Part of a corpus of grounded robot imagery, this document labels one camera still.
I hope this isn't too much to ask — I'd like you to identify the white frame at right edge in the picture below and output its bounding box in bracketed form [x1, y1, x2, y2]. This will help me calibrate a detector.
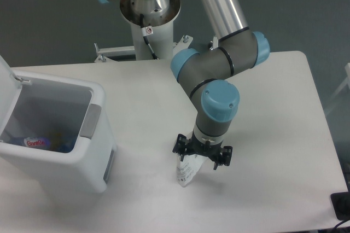
[324, 63, 349, 116]

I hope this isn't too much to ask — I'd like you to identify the white trash can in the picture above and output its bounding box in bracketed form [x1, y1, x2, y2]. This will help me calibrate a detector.
[1, 60, 116, 193]

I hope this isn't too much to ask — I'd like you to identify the yellow blue trash item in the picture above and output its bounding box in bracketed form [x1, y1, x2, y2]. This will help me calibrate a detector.
[49, 133, 75, 153]

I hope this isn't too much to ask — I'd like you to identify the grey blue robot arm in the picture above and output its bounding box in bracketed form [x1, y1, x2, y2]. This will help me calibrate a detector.
[99, 0, 270, 166]

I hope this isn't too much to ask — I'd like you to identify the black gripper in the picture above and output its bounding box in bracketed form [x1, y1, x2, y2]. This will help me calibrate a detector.
[172, 133, 233, 170]

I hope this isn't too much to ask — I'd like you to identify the black cable on pedestal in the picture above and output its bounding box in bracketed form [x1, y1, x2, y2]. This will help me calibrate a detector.
[138, 13, 160, 60]

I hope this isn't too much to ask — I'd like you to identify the black device at edge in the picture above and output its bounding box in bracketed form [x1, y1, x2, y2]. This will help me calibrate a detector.
[330, 192, 349, 220]

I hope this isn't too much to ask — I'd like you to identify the white plastic wrapper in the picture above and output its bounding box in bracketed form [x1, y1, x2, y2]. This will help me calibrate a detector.
[176, 154, 207, 187]

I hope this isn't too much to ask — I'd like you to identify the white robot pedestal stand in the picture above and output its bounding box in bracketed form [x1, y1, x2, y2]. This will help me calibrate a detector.
[95, 0, 194, 63]

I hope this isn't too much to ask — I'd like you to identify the crushed clear plastic bottle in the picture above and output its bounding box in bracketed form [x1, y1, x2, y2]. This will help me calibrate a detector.
[7, 137, 51, 150]

